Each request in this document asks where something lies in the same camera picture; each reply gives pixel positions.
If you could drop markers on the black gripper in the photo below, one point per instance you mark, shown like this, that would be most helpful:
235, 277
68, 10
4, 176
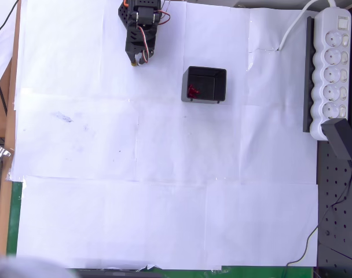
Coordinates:
134, 55

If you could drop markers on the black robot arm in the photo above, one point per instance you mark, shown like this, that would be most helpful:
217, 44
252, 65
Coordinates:
144, 14

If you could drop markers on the black square bin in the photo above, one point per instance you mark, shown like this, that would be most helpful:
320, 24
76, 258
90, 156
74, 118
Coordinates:
220, 87

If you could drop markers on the orange base clamp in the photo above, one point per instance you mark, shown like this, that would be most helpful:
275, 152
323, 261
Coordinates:
125, 3

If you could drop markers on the white paper table cover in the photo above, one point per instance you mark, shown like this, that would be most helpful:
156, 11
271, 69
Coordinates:
164, 217

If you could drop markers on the silver metal clamp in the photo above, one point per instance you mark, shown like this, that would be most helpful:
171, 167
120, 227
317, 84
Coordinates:
3, 152

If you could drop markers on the white power strip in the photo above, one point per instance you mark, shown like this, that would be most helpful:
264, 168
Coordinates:
332, 72

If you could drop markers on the black power adapter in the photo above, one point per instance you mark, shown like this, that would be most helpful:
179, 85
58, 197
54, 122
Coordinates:
341, 139

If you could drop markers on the blurry grey object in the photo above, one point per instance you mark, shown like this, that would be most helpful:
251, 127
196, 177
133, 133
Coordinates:
19, 266

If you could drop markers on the black pegboard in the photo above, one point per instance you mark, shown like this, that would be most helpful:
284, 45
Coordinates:
346, 246

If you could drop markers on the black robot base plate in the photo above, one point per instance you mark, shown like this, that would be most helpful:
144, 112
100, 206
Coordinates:
122, 16

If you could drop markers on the dark camera device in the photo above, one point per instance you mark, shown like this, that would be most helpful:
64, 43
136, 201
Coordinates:
118, 273

